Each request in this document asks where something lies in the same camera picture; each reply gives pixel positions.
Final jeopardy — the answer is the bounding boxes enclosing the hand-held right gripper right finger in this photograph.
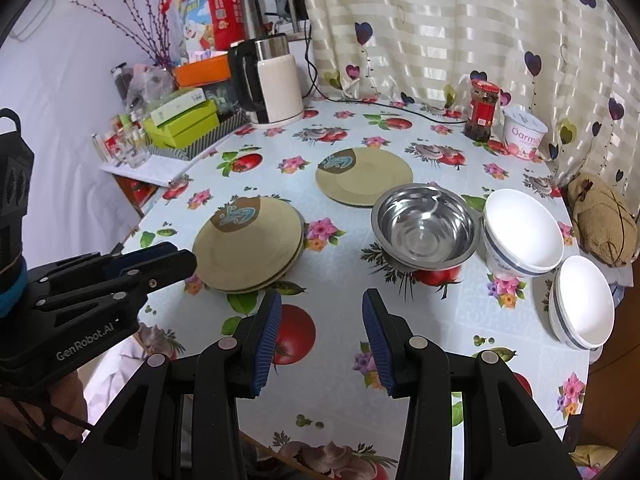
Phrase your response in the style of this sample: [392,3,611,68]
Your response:
[360,288,576,480]

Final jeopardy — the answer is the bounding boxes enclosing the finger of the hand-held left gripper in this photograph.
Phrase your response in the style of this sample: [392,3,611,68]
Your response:
[25,248,197,332]
[102,241,182,274]

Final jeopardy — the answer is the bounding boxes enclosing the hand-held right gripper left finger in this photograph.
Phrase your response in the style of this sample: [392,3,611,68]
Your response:
[65,289,283,480]

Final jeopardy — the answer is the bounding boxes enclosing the white bowl with grey stripe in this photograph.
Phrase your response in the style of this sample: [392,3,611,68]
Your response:
[547,255,616,352]
[481,215,556,278]

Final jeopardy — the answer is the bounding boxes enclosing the person's left hand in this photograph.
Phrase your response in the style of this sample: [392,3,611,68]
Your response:
[0,374,89,442]

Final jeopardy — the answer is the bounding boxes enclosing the white paper sheet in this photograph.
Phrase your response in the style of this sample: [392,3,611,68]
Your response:
[99,152,194,189]

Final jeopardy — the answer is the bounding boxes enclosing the tan plate with blue print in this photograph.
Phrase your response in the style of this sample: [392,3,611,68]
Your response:
[315,147,414,207]
[192,196,304,283]

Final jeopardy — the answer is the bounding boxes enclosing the clear glass cup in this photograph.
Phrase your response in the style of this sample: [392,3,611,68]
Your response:
[116,125,152,169]

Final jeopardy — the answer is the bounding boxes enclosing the stainless steel bowl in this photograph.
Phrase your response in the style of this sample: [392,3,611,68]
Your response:
[377,210,483,274]
[371,184,478,262]

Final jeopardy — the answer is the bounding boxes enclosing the black and white striped box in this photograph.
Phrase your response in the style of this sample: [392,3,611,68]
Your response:
[150,109,252,162]

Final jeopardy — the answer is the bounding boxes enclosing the light green box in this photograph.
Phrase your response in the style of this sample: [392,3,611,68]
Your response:
[144,88,209,127]

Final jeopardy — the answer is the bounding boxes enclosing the clear plastic bag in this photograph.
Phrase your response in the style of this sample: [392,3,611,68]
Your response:
[124,64,177,112]

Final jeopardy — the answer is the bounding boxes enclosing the orange box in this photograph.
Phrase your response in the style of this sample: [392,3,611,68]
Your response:
[173,55,236,89]

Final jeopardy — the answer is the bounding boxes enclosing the pink flower branches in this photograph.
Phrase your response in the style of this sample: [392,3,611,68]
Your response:
[71,0,174,69]

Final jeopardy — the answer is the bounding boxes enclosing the cream and black electric kettle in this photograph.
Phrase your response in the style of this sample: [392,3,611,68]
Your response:
[227,32,306,126]

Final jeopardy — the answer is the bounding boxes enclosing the cartoon printed gift bag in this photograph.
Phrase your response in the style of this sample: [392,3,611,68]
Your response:
[166,0,219,62]

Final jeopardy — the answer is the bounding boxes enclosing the tan knit cloth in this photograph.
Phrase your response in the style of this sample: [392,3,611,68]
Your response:
[567,172,640,269]

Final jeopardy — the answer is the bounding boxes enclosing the white and pink yogurt tub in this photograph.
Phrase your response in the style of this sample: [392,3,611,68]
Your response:
[501,106,549,161]

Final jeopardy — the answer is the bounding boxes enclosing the glass jar with red lid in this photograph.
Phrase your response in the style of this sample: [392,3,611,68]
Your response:
[464,79,502,142]

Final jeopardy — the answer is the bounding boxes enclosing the cream curtain with heart print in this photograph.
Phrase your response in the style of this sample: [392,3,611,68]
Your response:
[292,0,637,196]

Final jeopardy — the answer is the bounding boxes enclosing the black cable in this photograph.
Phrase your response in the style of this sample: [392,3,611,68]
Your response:
[304,25,471,122]

